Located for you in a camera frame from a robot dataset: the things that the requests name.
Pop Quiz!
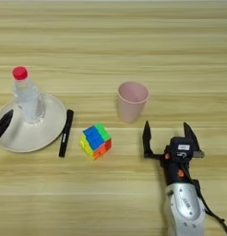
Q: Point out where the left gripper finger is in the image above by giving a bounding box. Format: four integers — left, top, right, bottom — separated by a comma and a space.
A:
0, 108, 15, 139

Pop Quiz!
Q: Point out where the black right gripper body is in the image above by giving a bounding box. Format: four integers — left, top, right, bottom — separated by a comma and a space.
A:
144, 148, 206, 186

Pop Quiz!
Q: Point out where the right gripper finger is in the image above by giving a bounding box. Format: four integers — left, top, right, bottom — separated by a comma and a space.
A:
141, 120, 154, 159
182, 122, 201, 152

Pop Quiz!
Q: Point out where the clear red-capped water bottle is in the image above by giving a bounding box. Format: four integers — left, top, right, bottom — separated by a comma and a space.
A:
11, 65, 46, 124

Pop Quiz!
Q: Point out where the multicoloured puzzle cube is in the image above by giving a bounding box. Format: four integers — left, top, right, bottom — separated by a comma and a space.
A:
80, 123, 114, 160

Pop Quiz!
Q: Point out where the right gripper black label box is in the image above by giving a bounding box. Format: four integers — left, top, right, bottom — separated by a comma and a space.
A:
169, 136, 195, 164

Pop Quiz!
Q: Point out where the cream round plate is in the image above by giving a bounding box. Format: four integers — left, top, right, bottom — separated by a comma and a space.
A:
0, 93, 67, 154

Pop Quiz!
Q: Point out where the pink plastic cup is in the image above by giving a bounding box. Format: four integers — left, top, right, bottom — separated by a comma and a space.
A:
116, 81, 150, 124

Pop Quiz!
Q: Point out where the black marker pen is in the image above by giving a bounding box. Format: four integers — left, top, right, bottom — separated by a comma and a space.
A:
58, 109, 75, 159

